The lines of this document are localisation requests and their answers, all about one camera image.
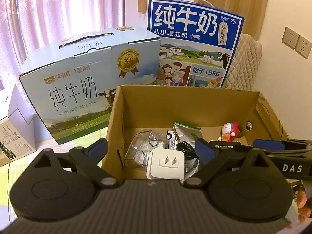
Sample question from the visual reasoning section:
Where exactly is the black cable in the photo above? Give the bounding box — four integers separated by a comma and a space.
175, 140, 200, 176

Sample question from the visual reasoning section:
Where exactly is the wall socket near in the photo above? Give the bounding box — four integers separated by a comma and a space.
282, 27, 299, 49

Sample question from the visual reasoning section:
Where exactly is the pink curtain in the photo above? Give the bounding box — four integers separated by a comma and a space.
1, 0, 125, 106

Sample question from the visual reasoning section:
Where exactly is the clear bag of hooks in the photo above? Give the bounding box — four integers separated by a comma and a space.
124, 129, 167, 168

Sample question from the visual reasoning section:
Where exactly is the black Flyco shaver box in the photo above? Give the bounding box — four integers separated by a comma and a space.
209, 141, 241, 151

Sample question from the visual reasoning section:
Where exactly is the wall socket far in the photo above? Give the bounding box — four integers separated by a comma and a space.
295, 35, 311, 59

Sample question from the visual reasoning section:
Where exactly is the white printed box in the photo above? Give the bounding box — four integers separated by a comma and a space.
0, 85, 36, 166

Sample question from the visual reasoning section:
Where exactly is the dark blue milk carton box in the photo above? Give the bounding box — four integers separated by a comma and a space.
148, 0, 244, 88

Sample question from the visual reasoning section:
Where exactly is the white power adapter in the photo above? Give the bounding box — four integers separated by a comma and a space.
146, 148, 185, 183

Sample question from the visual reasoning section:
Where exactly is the brown cardboard box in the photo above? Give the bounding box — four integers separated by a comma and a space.
102, 85, 288, 182

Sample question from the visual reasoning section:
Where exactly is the small white toy car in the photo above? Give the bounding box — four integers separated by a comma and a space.
166, 130, 178, 150

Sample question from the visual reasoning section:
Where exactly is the light blue milk carton box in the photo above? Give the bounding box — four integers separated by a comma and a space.
19, 27, 161, 144

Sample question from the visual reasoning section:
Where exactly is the red white toy figure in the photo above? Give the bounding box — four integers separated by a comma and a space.
218, 121, 239, 142

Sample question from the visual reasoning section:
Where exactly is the wall socket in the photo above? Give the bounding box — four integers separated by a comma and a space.
295, 35, 311, 59
282, 27, 299, 49

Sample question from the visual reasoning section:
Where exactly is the silver green foil pouch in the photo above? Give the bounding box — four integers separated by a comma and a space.
173, 121, 203, 147

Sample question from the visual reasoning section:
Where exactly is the person's hand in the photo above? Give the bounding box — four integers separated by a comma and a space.
293, 181, 311, 223

